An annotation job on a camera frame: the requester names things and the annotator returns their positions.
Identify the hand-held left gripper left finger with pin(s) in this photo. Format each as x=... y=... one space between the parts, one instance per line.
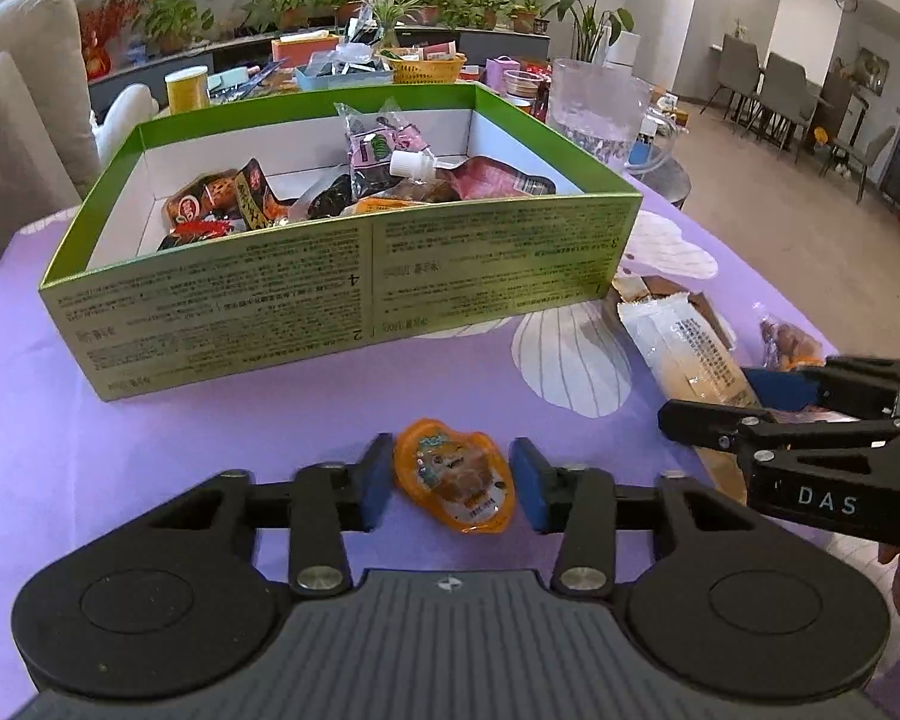
x=375 y=480

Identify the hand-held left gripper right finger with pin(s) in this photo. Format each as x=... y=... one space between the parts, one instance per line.
x=529 y=487

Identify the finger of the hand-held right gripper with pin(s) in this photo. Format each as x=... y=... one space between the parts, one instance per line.
x=780 y=390
x=705 y=424

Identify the clear packet with brown snack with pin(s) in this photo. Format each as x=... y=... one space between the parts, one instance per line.
x=787 y=341

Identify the orange jelly cup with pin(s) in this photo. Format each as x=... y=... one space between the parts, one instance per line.
x=454 y=476

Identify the green cardboard box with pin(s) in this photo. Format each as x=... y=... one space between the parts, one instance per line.
x=270 y=292

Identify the grey dining chair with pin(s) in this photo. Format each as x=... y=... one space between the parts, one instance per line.
x=739 y=67
x=784 y=82
x=870 y=150

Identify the purple printed tablecloth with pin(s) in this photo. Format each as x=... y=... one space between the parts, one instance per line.
x=120 y=450

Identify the dark dining table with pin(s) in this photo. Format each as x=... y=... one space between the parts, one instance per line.
x=821 y=101

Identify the yellow black snack packet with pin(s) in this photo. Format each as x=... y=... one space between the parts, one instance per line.
x=253 y=199

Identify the pink pouch with white cap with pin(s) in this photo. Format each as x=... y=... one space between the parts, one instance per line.
x=487 y=180

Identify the pink snack packet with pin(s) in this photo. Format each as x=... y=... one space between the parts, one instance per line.
x=375 y=150

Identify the clear glass pitcher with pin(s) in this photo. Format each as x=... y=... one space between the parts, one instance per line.
x=592 y=105

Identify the tall plant in white pot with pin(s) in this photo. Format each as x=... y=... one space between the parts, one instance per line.
x=622 y=49

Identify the pink container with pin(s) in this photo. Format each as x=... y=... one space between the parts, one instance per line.
x=501 y=75

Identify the blue tray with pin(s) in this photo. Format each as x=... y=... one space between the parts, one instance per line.
x=322 y=79

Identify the yellow woven basket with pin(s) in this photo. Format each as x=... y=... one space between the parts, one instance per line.
x=424 y=69

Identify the yellow can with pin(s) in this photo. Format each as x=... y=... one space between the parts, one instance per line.
x=187 y=94

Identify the orange box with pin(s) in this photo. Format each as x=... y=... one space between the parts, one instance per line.
x=300 y=51

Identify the white cushion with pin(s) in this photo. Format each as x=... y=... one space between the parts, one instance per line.
x=124 y=116

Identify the dark low cabinet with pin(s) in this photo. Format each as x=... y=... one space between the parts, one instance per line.
x=435 y=37

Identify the spider plant in vase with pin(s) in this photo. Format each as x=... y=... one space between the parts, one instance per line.
x=386 y=11

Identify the row of potted plants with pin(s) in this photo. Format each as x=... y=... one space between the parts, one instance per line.
x=172 y=19

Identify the beige grey armchair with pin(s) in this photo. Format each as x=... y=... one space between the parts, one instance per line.
x=22 y=90

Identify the red flower decoration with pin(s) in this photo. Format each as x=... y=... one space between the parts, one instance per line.
x=101 y=30

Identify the framed wall picture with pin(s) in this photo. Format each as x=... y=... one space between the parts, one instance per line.
x=870 y=71

